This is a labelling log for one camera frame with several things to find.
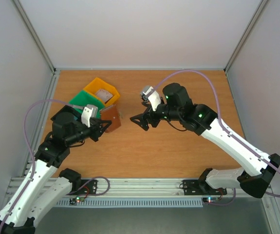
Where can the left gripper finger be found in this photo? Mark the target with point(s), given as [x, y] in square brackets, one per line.
[103, 127]
[97, 120]

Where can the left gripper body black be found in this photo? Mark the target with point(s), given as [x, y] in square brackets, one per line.
[94, 136]

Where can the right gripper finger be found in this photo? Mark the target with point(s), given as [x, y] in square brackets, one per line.
[141, 121]
[147, 105]

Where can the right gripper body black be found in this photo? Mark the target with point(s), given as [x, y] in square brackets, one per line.
[149, 119]

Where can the brown leather card holder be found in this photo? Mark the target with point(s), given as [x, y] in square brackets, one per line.
[111, 113]

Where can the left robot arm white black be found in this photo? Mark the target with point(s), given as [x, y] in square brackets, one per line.
[28, 206]

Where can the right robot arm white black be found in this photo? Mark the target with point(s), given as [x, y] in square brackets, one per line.
[257, 168]

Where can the cards stack in yellow bin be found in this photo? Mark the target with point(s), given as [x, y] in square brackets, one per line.
[103, 95]

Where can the green plastic bin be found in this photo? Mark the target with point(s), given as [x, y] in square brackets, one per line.
[83, 98]

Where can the yellow plastic bin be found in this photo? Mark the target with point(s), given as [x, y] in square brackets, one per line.
[98, 83]

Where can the left small circuit board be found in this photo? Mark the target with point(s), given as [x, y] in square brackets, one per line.
[74, 201]

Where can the small circuit board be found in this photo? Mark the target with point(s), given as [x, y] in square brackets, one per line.
[210, 199]
[74, 201]

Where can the right small circuit board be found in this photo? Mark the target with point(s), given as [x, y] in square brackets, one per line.
[210, 199]

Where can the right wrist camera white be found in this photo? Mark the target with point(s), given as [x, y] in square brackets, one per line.
[151, 95]

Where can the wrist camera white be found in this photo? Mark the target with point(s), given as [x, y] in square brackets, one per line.
[151, 95]
[89, 112]

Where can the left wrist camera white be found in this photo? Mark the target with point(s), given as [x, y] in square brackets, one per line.
[89, 112]

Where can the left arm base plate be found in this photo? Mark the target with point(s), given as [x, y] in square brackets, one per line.
[86, 186]

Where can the aluminium front rail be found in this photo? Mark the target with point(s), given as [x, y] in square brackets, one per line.
[133, 187]

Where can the grey slotted cable duct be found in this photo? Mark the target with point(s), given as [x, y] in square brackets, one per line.
[95, 203]

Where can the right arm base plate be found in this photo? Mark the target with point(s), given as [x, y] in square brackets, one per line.
[198, 187]

